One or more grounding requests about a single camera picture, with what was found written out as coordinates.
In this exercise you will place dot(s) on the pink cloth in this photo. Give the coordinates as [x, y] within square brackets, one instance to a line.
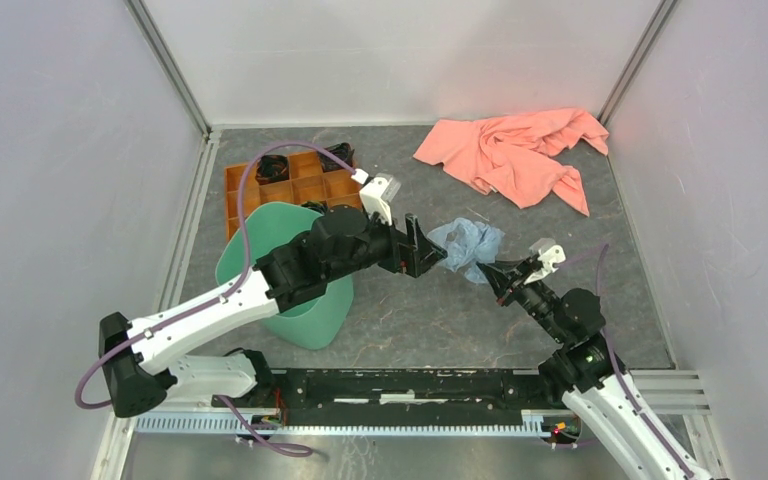
[514, 155]

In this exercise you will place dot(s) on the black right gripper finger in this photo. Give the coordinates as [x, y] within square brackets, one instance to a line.
[504, 264]
[495, 277]

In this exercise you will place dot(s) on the orange compartment tray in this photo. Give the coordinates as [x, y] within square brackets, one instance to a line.
[307, 182]

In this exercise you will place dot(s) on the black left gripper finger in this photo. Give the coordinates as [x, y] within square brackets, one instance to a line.
[415, 234]
[429, 254]

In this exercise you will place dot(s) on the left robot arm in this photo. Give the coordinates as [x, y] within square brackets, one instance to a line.
[147, 360]

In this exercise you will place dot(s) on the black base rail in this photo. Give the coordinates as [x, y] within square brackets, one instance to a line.
[401, 397]

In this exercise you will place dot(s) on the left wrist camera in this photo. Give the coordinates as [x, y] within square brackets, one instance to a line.
[376, 196]

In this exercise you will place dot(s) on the translucent blue trash bag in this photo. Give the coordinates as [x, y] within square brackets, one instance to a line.
[468, 243]

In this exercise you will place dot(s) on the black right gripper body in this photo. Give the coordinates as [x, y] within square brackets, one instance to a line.
[519, 290]

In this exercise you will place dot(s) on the green plastic trash bin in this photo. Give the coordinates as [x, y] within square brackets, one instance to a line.
[315, 324]

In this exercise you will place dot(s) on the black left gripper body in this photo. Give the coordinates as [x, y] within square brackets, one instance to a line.
[401, 258]

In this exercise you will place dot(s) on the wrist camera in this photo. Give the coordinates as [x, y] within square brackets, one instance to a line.
[376, 196]
[549, 256]

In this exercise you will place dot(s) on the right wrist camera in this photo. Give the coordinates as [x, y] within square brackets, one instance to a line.
[549, 256]

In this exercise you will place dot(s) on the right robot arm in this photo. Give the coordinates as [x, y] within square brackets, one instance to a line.
[587, 377]

